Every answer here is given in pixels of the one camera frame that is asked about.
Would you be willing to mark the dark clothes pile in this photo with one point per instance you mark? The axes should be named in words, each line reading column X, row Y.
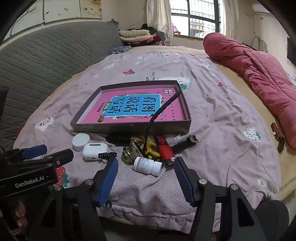
column 155, row 39

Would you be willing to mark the pale wall painting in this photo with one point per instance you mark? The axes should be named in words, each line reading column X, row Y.
column 69, row 8

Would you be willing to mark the grey metal rack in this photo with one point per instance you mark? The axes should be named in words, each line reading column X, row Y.
column 259, row 42

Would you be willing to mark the white earbuds case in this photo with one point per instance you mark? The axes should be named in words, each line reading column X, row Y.
column 92, row 150

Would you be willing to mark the cream curtain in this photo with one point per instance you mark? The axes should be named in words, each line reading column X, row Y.
column 159, row 20
column 229, row 20

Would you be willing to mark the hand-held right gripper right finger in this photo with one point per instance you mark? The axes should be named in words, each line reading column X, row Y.
column 183, row 180

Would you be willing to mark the black hair clip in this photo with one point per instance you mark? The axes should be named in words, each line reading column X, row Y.
column 104, row 155

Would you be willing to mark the shallow brown cardboard box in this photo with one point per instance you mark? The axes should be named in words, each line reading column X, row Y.
column 129, row 128

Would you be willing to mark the white air conditioner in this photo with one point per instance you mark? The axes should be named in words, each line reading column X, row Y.
column 261, row 9

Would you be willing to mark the black flat television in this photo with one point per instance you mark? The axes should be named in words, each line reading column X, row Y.
column 291, row 51

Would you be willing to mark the red and black lighter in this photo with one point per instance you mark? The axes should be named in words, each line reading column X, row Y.
column 163, row 148

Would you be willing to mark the black framed window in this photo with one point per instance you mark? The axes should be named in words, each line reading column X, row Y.
column 196, row 16

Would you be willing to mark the lilac printed blanket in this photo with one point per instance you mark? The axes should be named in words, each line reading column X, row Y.
column 208, row 115

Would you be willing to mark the pink folded blanket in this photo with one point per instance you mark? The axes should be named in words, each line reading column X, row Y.
column 135, row 39

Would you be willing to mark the dark patterned cloth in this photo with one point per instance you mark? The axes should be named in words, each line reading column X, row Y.
column 118, row 49

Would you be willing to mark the red quilted duvet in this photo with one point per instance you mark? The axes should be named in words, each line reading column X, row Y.
column 261, row 69

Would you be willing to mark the white pill bottle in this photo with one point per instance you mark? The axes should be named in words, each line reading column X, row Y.
column 146, row 165

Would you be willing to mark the grey quilted headboard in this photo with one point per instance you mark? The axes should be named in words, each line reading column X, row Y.
column 46, row 58

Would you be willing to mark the pink and blue book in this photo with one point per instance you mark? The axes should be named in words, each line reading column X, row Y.
column 124, row 109

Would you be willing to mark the white round jar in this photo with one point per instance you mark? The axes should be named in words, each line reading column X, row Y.
column 81, row 141

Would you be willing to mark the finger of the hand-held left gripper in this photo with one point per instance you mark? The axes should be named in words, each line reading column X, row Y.
column 34, row 151
column 57, row 157

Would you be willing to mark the person's left hand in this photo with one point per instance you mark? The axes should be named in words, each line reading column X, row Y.
column 19, row 213

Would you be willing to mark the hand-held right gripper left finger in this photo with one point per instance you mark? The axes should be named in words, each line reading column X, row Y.
column 108, row 180

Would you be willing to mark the cream folded blanket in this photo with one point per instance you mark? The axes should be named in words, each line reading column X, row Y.
column 134, row 33

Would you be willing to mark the black wrist watch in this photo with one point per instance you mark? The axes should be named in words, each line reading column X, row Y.
column 166, row 104

